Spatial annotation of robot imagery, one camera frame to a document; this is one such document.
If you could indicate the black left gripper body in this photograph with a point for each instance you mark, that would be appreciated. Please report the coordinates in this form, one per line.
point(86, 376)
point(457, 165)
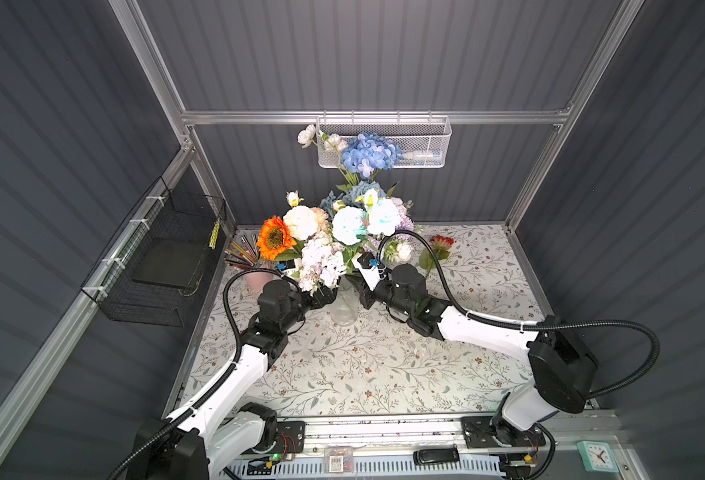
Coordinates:
point(298, 304)

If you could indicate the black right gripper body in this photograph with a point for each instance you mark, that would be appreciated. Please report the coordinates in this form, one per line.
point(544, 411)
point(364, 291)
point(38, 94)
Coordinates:
point(384, 294)

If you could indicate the purple white flower bunch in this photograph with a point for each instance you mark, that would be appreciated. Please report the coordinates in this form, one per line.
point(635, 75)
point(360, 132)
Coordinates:
point(399, 250)

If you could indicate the red berry sprig stem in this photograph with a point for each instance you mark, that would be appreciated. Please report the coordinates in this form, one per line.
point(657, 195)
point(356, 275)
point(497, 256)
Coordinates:
point(441, 247)

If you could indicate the clear ribbed glass vase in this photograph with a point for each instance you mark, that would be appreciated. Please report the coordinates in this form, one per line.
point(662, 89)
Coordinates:
point(345, 309)

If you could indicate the pale pink hydrangea stem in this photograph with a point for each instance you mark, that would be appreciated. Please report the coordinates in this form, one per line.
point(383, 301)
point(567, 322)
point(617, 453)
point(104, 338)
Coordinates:
point(322, 263)

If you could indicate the light teal carnation stem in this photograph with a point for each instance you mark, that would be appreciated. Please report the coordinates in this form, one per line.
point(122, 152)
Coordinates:
point(355, 227)

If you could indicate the cream peony flower stem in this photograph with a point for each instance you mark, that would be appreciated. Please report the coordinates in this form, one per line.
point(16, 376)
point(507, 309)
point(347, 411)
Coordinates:
point(303, 221)

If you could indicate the dusty blue rose bunch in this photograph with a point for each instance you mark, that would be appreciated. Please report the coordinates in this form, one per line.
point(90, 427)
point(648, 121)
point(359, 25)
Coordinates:
point(352, 197)

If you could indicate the blue hydrangea flower stem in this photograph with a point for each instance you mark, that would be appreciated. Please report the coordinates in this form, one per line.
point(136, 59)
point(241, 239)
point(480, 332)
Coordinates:
point(369, 153)

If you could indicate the white rose stem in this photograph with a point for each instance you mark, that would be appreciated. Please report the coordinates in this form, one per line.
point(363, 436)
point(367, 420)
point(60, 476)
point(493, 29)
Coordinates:
point(330, 144)

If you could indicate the orange sunflower stem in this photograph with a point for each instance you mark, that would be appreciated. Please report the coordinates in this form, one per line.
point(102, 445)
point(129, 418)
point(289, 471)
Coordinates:
point(276, 243)

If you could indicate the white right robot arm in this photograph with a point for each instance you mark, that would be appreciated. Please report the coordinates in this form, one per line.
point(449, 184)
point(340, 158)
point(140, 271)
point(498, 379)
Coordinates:
point(561, 365)

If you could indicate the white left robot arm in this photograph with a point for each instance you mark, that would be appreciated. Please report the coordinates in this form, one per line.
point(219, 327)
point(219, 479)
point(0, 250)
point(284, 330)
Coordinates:
point(203, 437)

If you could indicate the pink pencil cup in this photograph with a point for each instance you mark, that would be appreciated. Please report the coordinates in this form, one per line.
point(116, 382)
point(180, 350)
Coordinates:
point(257, 278)

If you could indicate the coloured pencils bundle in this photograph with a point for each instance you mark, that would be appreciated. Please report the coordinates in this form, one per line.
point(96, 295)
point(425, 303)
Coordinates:
point(242, 253)

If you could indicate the floral patterned table mat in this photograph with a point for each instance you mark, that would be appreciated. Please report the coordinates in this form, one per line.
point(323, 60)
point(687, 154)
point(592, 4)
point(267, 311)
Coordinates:
point(380, 366)

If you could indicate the clear small parts box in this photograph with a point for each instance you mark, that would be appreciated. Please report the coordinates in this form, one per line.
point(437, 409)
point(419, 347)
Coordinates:
point(339, 460)

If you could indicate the black remote device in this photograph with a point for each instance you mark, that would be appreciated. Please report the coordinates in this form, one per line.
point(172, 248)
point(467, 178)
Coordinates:
point(435, 456)

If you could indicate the teal small clock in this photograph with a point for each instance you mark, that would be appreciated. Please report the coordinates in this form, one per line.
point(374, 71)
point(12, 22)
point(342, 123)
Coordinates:
point(597, 457)

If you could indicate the black wire wall basket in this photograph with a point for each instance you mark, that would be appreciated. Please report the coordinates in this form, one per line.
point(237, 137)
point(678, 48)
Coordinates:
point(164, 262)

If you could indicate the white wire mesh basket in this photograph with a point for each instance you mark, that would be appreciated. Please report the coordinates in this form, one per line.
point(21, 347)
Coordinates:
point(423, 137)

